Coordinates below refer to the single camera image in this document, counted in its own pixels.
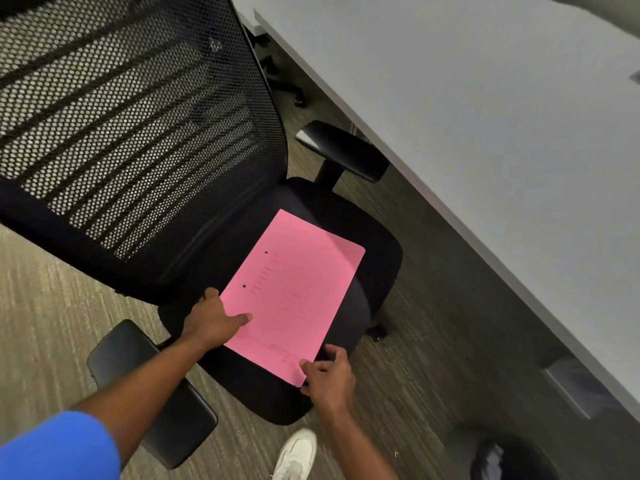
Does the black waste bin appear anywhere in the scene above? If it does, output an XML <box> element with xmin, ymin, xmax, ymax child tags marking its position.
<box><xmin>444</xmin><ymin>424</ymin><xmax>562</xmax><ymax>480</ymax></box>

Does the pink paper folder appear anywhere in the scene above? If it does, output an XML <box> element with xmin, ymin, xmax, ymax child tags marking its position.
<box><xmin>219</xmin><ymin>209</ymin><xmax>366</xmax><ymax>388</ymax></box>

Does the person's right hand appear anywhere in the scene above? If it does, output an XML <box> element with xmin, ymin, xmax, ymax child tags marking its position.
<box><xmin>299</xmin><ymin>344</ymin><xmax>357</xmax><ymax>418</ymax></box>

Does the crumpled paper waste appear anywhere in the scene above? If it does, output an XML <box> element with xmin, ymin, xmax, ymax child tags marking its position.
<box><xmin>472</xmin><ymin>441</ymin><xmax>505</xmax><ymax>480</ymax></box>

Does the black mesh office chair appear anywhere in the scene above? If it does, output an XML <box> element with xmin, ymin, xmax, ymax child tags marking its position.
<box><xmin>0</xmin><ymin>0</ymin><xmax>404</xmax><ymax>426</ymax></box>

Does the white sneaker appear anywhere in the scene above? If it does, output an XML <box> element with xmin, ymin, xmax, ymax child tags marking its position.
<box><xmin>270</xmin><ymin>428</ymin><xmax>319</xmax><ymax>480</ymax></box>

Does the person's left hand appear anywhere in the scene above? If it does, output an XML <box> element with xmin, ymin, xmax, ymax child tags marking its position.
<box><xmin>181</xmin><ymin>288</ymin><xmax>253</xmax><ymax>352</ymax></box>

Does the person's left forearm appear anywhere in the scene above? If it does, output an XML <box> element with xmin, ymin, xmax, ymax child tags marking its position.
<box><xmin>72</xmin><ymin>331</ymin><xmax>208</xmax><ymax>468</ymax></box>

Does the blue shirt sleeve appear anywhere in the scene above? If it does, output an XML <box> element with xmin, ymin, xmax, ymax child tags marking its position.
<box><xmin>0</xmin><ymin>411</ymin><xmax>123</xmax><ymax>480</ymax></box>

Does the grey metal desk leg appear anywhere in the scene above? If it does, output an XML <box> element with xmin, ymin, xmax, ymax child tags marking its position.
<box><xmin>539</xmin><ymin>354</ymin><xmax>624</xmax><ymax>421</ymax></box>

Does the black chair armrest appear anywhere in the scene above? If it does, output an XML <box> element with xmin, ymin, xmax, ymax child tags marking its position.
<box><xmin>86</xmin><ymin>319</ymin><xmax>219</xmax><ymax>470</ymax></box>
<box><xmin>295</xmin><ymin>120</ymin><xmax>391</xmax><ymax>184</ymax></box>

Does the black wheeled chair base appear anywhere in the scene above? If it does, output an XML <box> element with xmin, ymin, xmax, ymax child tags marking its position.
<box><xmin>242</xmin><ymin>25</ymin><xmax>307</xmax><ymax>108</ymax></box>

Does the person's right forearm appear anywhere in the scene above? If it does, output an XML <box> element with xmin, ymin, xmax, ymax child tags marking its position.
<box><xmin>316</xmin><ymin>402</ymin><xmax>401</xmax><ymax>480</ymax></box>

